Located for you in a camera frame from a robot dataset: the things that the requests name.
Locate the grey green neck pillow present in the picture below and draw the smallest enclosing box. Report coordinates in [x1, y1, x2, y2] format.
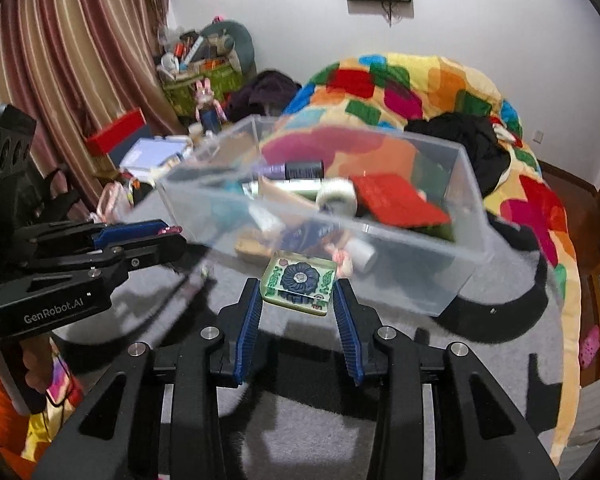
[200, 20, 257, 76]

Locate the clear plastic storage box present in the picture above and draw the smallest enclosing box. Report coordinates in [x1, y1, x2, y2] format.
[155, 115, 496, 317]

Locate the pink slipper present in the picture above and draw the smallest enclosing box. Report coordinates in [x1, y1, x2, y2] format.
[580, 325, 600, 368]

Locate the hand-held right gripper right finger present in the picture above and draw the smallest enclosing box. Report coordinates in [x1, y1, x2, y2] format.
[332, 277, 561, 480]

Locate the green storage basket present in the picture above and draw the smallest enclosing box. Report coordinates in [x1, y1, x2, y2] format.
[161, 60, 243, 116]

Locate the thin black cable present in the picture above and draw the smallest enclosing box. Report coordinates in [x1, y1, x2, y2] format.
[42, 347, 78, 408]

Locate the red packet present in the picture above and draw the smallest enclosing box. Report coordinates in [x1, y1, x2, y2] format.
[347, 174, 451, 226]

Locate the pink bag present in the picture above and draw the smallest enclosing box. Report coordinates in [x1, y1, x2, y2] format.
[96, 182, 131, 221]

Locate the bunny doll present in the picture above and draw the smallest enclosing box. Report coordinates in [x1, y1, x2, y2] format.
[194, 79, 226, 131]

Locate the blue and white notebook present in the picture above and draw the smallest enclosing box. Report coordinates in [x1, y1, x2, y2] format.
[120, 137, 191, 171]

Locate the red box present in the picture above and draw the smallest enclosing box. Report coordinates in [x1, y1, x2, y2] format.
[86, 109, 147, 156]

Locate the beige cosmetic tube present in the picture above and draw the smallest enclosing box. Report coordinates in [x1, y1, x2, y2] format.
[257, 175, 321, 216]

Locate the pink braided hair tie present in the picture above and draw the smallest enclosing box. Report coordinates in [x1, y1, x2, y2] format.
[332, 250, 354, 277]

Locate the dark purple clothing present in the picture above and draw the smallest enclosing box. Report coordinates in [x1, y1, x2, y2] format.
[225, 71, 303, 123]

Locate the teal round jar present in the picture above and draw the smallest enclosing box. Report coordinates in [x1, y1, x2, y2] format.
[215, 192, 253, 223]

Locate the colourful patchwork blanket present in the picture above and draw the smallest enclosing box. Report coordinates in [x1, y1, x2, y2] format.
[25, 52, 581, 463]

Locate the black clothing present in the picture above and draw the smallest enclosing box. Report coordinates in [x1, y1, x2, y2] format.
[407, 112, 512, 196]

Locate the striped brown curtain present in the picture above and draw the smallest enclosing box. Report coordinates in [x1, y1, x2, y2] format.
[0, 0, 186, 211]

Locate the white tape roll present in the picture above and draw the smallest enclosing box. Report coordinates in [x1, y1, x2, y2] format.
[316, 177, 356, 216]

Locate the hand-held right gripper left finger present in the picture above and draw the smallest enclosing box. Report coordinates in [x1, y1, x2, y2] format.
[30, 277, 263, 480]

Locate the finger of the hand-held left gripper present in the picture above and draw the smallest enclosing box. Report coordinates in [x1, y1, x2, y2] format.
[30, 234, 188, 282]
[20, 219, 183, 261]

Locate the light green cylinder tube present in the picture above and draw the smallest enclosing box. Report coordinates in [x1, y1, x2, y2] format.
[244, 180, 322, 201]

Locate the grey and black rug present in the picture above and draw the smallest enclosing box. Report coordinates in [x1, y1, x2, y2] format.
[55, 180, 566, 480]

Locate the small blue card box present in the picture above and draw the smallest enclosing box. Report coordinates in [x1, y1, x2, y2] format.
[280, 220, 341, 253]

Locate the green floral tin box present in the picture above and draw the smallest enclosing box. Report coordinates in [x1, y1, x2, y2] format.
[260, 251, 337, 317]

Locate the purple and black bottle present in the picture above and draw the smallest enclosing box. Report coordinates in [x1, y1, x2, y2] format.
[260, 160, 326, 182]

